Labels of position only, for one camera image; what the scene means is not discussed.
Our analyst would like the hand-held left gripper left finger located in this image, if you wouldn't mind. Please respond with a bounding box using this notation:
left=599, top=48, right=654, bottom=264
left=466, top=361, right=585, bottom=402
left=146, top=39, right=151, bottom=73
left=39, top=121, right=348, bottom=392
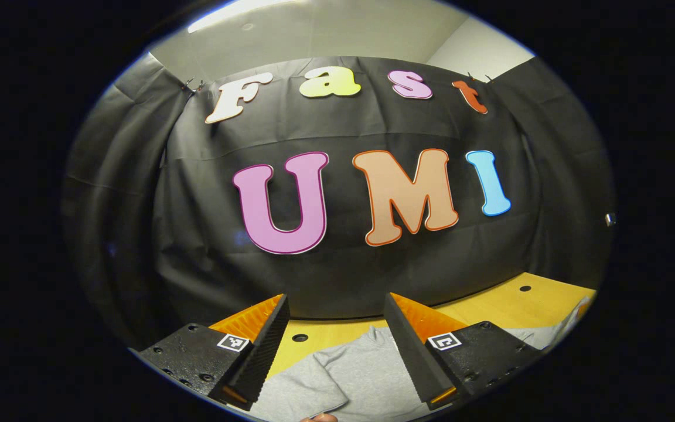
left=136, top=293, right=291, bottom=412

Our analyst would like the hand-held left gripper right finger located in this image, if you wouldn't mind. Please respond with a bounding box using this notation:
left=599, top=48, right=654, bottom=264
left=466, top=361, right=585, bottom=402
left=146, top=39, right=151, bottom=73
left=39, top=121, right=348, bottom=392
left=383, top=292, right=543, bottom=411

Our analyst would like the grey zip sweatshirt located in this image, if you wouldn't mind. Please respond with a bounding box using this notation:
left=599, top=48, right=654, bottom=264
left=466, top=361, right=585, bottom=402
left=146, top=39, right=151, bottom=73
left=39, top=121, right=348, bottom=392
left=250, top=296, right=591, bottom=422

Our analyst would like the black backdrop cloth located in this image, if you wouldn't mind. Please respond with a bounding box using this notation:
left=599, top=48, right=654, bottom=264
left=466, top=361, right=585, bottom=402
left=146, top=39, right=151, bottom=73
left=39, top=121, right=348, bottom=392
left=61, top=52, right=616, bottom=352

